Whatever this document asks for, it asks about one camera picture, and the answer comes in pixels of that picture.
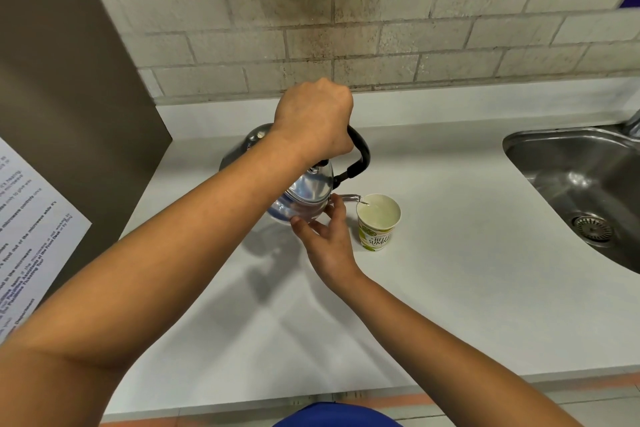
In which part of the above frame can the person's left forearm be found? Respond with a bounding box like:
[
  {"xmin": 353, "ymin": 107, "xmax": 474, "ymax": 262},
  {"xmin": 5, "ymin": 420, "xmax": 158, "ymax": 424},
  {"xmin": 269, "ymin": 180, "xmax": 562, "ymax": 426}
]
[{"xmin": 0, "ymin": 125, "xmax": 325, "ymax": 427}]

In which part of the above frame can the person's right forearm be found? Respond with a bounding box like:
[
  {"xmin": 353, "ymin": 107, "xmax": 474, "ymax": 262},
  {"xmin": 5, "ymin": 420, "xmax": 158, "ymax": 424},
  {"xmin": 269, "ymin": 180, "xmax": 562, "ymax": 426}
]
[{"xmin": 338, "ymin": 274, "xmax": 587, "ymax": 427}]

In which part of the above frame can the white printed paper notice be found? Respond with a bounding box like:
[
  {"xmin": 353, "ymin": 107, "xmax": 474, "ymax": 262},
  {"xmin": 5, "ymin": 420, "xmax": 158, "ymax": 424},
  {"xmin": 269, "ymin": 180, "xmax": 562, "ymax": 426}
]
[{"xmin": 0, "ymin": 136, "xmax": 94, "ymax": 343}]

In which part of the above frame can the white paper cup green print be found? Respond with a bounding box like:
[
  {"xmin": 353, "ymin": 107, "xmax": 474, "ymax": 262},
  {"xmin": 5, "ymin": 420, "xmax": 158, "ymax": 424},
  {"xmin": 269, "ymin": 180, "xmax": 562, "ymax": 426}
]
[{"xmin": 355, "ymin": 194, "xmax": 403, "ymax": 252}]

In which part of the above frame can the person's blue clothing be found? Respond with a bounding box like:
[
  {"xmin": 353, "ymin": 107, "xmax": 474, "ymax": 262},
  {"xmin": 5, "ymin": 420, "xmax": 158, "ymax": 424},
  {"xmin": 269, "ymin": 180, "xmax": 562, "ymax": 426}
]
[{"xmin": 271, "ymin": 401, "xmax": 405, "ymax": 427}]

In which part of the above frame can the brown cabinet side panel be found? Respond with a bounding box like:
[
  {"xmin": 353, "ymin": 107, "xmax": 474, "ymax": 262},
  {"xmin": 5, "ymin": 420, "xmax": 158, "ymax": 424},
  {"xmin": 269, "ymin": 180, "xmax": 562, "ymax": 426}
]
[{"xmin": 0, "ymin": 0, "xmax": 174, "ymax": 342}]

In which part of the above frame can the person's right hand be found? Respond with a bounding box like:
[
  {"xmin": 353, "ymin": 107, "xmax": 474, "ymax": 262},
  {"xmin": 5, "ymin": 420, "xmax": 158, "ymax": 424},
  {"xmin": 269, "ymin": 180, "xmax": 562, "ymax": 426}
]
[{"xmin": 291, "ymin": 194, "xmax": 368, "ymax": 292}]

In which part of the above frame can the person's left hand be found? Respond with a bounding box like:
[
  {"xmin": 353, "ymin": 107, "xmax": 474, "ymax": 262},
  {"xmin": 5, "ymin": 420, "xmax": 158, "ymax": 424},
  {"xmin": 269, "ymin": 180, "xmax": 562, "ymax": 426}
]
[{"xmin": 271, "ymin": 77, "xmax": 356, "ymax": 161}]

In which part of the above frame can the steel kettle with black handle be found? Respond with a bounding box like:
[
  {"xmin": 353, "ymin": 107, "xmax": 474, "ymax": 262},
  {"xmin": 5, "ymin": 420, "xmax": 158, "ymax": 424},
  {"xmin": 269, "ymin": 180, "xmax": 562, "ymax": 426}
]
[{"xmin": 219, "ymin": 122, "xmax": 372, "ymax": 226}]

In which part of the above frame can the round metal sink strainer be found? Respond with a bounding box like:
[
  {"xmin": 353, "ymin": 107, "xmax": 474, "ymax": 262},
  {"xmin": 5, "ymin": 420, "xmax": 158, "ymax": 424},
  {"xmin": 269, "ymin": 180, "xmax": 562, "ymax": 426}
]
[{"xmin": 570, "ymin": 213, "xmax": 622, "ymax": 248}]

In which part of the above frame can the stainless steel sink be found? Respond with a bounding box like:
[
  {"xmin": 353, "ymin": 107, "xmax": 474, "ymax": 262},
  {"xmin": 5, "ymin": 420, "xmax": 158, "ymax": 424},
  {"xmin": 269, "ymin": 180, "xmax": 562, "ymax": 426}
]
[{"xmin": 502, "ymin": 125, "xmax": 640, "ymax": 275}]

